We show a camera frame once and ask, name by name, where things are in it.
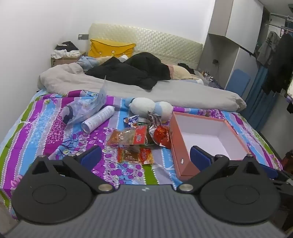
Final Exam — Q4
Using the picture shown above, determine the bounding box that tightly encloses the grey duvet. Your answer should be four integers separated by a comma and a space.
38, 63, 241, 112

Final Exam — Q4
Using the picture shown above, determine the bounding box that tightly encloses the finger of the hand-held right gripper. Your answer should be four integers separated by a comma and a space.
261, 165, 289, 183

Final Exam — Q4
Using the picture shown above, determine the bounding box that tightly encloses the metal clothes rail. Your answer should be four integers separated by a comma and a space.
269, 12, 293, 30

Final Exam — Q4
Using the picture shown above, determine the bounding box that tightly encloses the blue snack packet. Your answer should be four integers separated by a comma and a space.
124, 115, 139, 127

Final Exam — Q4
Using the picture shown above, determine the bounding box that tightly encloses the grey wardrobe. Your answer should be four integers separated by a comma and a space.
197, 0, 270, 96

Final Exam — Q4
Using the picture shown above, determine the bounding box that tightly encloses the light blue cloth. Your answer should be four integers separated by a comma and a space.
77, 56, 108, 71

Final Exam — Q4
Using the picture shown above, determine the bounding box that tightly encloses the beige pillow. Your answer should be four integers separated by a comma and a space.
168, 64, 203, 80

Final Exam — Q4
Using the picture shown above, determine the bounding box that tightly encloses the colourful floral bedsheet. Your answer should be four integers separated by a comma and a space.
0, 89, 283, 206

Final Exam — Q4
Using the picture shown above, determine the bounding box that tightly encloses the brown cardboard box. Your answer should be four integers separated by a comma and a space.
51, 52, 86, 68

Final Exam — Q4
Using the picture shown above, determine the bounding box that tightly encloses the red foil snack packet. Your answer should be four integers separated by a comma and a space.
152, 125, 172, 149

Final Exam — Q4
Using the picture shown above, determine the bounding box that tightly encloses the pink cardboard box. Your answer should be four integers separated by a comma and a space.
169, 111, 252, 181

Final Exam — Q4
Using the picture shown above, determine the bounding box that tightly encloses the clear plastic bag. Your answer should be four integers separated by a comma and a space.
60, 77, 108, 125

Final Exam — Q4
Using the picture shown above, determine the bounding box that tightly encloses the white spray can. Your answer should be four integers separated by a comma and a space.
81, 106, 115, 134

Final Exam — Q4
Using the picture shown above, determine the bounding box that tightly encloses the yellow pillow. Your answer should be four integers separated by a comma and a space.
88, 39, 136, 59

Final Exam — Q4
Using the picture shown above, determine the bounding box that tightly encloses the grey hanging garment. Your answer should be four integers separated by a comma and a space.
256, 31, 281, 67

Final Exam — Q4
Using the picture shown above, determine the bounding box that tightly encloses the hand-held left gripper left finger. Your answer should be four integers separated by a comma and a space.
31, 145, 114, 194

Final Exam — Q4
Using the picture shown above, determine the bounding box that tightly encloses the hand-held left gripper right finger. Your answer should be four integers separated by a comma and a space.
177, 145, 262, 194

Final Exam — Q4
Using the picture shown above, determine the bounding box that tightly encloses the small black cloth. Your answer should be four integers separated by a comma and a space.
177, 62, 195, 75

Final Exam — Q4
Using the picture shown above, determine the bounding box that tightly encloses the white and blue plush toy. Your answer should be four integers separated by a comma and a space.
118, 97, 174, 120

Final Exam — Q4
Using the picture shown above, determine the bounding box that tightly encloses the dark printed snack packet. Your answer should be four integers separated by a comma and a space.
147, 111, 163, 130

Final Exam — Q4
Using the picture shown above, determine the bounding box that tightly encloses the black hanging coat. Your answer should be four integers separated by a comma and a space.
262, 32, 293, 94

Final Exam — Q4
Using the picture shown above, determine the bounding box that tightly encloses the blue folding board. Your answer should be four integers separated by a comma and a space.
225, 69, 251, 96

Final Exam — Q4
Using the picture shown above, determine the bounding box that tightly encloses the blue curtain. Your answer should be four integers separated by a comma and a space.
243, 65, 281, 132

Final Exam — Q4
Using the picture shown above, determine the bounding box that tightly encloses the black jacket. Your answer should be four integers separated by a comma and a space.
85, 52, 171, 90

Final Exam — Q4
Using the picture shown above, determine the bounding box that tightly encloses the cream quilted headboard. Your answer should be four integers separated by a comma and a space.
88, 23, 203, 69

